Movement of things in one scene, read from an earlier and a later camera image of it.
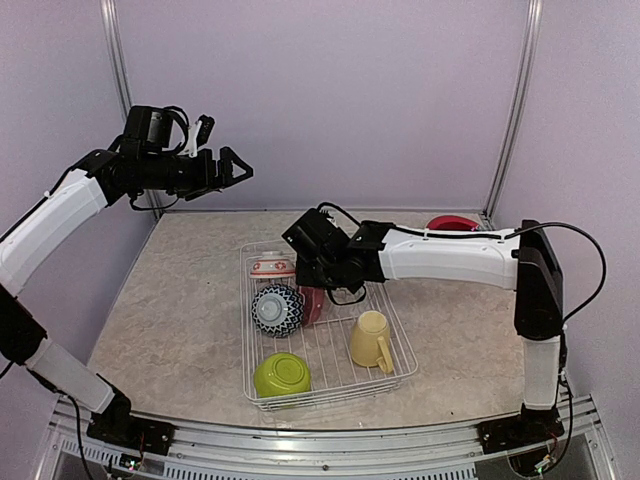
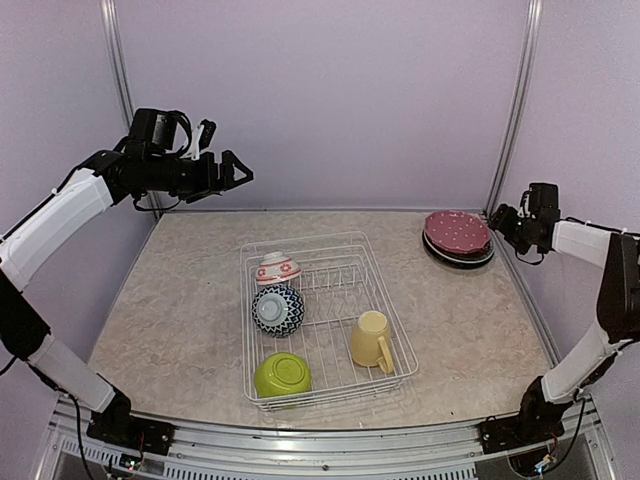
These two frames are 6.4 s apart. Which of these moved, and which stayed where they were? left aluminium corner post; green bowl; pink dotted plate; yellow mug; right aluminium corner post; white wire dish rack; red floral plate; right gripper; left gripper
Moved: right gripper; pink dotted plate; red floral plate
Stayed: left aluminium corner post; right aluminium corner post; yellow mug; white wire dish rack; left gripper; green bowl
